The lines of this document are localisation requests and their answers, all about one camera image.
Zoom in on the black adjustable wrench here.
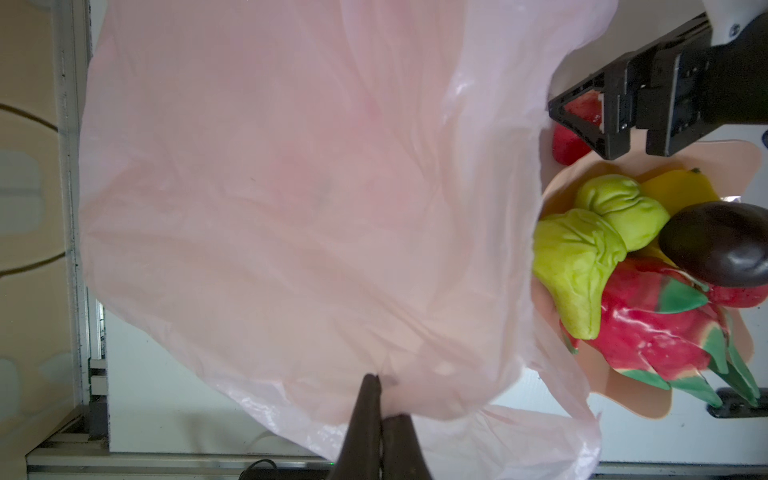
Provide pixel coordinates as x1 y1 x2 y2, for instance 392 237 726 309
706 388 768 419

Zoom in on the pink plastic bag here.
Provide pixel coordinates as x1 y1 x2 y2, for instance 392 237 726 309
79 1 617 479

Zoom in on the green apple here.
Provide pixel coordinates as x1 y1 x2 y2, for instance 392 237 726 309
574 174 670 252

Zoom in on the red strawberry right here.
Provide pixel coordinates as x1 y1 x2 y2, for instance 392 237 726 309
707 285 768 309

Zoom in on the yellow lemon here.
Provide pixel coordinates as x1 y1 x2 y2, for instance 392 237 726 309
638 167 721 268

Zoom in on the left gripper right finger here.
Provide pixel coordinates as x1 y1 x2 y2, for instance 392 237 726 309
381 414 432 480

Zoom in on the pink dragon fruit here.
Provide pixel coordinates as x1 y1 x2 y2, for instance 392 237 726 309
588 257 760 407

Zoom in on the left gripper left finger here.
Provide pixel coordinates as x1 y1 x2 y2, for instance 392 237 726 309
328 374 382 480

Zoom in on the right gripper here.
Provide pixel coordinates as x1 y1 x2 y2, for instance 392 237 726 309
549 12 767 160

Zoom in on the pink wavy plate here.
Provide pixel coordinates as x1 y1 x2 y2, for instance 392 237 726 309
543 141 762 420

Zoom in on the green pear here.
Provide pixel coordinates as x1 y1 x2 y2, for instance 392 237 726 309
533 208 627 340

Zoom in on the dark purple mangosteen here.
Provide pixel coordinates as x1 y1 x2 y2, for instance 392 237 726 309
658 201 767 288

